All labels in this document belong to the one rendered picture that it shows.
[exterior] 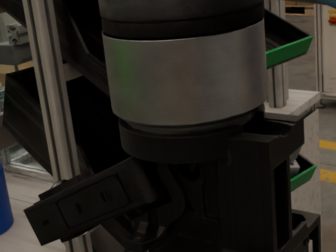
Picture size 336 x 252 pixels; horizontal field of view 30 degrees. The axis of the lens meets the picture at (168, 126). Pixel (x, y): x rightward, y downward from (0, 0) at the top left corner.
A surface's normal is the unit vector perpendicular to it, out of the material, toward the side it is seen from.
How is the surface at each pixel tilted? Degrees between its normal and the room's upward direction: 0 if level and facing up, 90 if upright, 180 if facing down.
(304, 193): 90
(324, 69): 90
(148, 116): 91
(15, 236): 0
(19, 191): 0
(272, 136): 0
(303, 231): 90
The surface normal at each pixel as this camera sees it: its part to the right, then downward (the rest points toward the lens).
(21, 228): -0.10, -0.94
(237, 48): 0.59, 0.20
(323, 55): -0.62, 0.31
